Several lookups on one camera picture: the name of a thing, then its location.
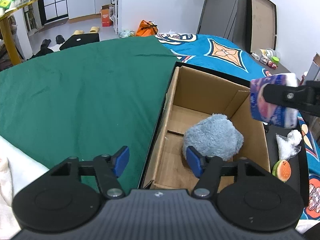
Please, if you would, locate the grey fluffy plush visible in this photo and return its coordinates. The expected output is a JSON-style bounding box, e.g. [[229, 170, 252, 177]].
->
[[182, 114, 244, 161]]

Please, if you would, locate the blue tissue pack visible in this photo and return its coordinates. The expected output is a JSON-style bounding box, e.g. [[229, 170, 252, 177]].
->
[[249, 73, 298, 129]]

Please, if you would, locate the clear crinkled plastic bag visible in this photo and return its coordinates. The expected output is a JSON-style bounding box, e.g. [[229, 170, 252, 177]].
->
[[276, 129, 302, 160]]

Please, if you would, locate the hamburger plush toy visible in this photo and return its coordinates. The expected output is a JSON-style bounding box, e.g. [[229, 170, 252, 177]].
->
[[272, 160, 291, 183]]

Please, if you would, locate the green cup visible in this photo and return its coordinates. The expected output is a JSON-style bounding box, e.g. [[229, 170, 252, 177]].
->
[[271, 56, 279, 64]]

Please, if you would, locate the green cloth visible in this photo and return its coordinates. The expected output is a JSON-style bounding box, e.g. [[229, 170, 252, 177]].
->
[[1, 36, 177, 192]]

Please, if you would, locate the brown cardboard box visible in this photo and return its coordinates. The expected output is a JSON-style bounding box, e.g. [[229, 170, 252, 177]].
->
[[143, 66, 270, 190]]

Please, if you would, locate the brown framed board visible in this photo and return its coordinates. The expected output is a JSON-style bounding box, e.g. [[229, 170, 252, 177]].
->
[[246, 0, 277, 53]]

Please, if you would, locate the blue patterned blanket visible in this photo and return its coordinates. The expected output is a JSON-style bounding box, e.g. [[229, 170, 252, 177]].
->
[[155, 34, 319, 220]]

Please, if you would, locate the black laptop bag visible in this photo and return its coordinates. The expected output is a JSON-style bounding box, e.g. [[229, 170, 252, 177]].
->
[[59, 33, 100, 50]]

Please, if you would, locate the yellow slipper left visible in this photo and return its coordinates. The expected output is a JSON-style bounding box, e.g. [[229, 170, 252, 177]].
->
[[73, 30, 84, 35]]

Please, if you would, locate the yellow slipper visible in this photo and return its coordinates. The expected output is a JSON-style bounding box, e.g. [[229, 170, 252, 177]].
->
[[73, 30, 84, 35], [89, 27, 100, 34]]

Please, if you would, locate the yellow slipper right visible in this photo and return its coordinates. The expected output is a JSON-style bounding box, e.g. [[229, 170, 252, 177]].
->
[[89, 27, 100, 34]]

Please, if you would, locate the orange bag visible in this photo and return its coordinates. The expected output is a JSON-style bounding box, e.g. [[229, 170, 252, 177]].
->
[[136, 20, 158, 37]]

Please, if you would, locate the red orange carton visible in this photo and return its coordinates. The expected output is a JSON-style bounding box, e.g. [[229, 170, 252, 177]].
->
[[100, 4, 113, 27]]

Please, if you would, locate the yellow side table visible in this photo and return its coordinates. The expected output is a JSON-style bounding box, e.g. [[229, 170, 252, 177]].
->
[[0, 0, 38, 66]]

